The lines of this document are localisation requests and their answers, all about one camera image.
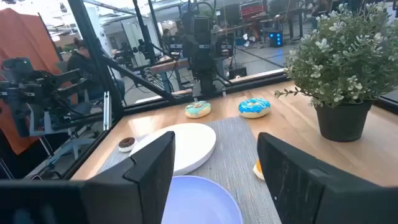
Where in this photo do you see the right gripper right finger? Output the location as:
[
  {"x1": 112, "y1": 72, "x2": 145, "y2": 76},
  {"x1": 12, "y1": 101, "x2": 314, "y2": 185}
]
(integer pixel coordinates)
[{"x1": 256, "y1": 132, "x2": 398, "y2": 224}]

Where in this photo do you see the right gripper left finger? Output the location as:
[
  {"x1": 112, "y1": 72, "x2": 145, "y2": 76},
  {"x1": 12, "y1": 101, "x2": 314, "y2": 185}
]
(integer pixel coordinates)
[{"x1": 0, "y1": 131, "x2": 176, "y2": 224}]

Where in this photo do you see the small chocolate donut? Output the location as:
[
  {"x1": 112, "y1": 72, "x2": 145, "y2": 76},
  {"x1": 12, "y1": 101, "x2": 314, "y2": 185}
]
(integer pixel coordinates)
[{"x1": 118, "y1": 136, "x2": 137, "y2": 153}]

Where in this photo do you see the orange glazed donut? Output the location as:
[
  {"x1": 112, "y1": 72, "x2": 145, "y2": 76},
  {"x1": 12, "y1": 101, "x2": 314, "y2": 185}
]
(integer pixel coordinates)
[{"x1": 252, "y1": 159, "x2": 266, "y2": 181}]

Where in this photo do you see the blue white-drizzled donut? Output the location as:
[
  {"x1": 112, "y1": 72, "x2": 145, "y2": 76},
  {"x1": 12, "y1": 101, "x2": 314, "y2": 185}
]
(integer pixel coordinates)
[{"x1": 238, "y1": 98, "x2": 271, "y2": 119}]

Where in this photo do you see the yellow green toy fruit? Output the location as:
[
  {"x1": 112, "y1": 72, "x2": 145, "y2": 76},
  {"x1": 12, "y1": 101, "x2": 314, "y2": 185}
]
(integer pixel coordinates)
[{"x1": 185, "y1": 100, "x2": 212, "y2": 119}]

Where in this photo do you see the purple plate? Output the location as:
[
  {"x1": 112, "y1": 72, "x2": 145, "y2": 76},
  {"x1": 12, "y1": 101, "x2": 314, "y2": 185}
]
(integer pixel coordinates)
[{"x1": 160, "y1": 175, "x2": 244, "y2": 224}]

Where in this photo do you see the white round plate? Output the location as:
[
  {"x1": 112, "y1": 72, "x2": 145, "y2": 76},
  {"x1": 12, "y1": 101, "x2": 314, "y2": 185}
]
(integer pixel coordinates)
[{"x1": 129, "y1": 122, "x2": 217, "y2": 176}]

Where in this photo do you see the black plant pot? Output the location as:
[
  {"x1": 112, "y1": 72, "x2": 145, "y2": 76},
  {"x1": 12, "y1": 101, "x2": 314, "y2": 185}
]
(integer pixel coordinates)
[{"x1": 313, "y1": 100, "x2": 373, "y2": 143}]

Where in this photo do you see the grey woven placemat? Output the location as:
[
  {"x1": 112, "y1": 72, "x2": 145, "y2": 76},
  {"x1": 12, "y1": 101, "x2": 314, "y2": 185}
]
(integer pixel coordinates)
[{"x1": 96, "y1": 116, "x2": 282, "y2": 224}]

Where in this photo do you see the wooden background table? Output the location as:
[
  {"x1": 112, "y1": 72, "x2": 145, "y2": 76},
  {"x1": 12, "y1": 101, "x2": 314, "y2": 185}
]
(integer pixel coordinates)
[{"x1": 150, "y1": 57, "x2": 191, "y2": 94}]

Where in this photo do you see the black box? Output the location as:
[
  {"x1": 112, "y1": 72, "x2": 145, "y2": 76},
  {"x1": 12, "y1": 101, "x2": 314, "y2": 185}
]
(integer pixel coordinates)
[{"x1": 229, "y1": 67, "x2": 248, "y2": 80}]

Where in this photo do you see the green artificial plant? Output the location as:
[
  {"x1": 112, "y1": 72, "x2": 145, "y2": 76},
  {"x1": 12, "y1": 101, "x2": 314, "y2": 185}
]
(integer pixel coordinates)
[{"x1": 274, "y1": 1, "x2": 398, "y2": 108}]

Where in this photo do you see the blue-lit computer tower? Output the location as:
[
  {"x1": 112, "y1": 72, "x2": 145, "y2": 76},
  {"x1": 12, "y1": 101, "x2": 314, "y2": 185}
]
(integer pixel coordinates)
[{"x1": 269, "y1": 30, "x2": 284, "y2": 49}]

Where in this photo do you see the red equipment case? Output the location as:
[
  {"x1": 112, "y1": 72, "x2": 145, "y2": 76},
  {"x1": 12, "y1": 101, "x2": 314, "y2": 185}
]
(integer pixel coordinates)
[{"x1": 239, "y1": 1, "x2": 265, "y2": 21}]

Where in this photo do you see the orange fabric partition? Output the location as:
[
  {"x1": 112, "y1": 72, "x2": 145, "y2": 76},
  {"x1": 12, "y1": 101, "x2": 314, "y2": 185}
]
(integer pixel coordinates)
[{"x1": 0, "y1": 7, "x2": 78, "y2": 156}]

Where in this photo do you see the silver aluminium bracket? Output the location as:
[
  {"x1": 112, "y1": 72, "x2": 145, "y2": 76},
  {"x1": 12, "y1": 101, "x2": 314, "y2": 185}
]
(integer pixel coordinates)
[{"x1": 103, "y1": 91, "x2": 112, "y2": 131}]

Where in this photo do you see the black aluminium table frame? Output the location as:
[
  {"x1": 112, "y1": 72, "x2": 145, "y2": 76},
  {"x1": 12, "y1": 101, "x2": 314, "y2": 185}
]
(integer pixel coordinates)
[{"x1": 62, "y1": 0, "x2": 398, "y2": 180}]

